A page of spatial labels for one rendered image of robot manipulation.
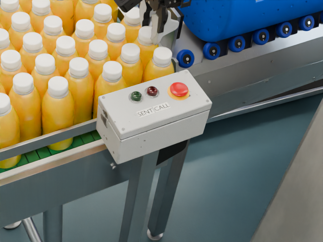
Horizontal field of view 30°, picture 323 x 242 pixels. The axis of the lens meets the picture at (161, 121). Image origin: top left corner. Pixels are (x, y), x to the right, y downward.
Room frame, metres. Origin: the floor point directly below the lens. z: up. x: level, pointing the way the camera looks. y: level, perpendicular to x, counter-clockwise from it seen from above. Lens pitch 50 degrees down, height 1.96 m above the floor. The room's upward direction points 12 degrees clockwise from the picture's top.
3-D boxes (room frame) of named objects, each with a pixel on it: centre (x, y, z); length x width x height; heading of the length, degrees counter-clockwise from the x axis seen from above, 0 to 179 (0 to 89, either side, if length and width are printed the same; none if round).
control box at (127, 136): (0.78, 0.02, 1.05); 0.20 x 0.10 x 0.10; 128
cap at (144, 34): (0.99, 0.07, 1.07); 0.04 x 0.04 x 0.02
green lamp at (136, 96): (0.77, 0.06, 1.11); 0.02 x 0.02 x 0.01
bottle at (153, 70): (0.93, 0.03, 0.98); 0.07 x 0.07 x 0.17
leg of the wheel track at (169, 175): (1.12, -0.06, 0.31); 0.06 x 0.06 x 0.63; 38
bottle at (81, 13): (1.09, 0.22, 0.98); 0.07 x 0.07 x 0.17
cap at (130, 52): (0.92, 0.09, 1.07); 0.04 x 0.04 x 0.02
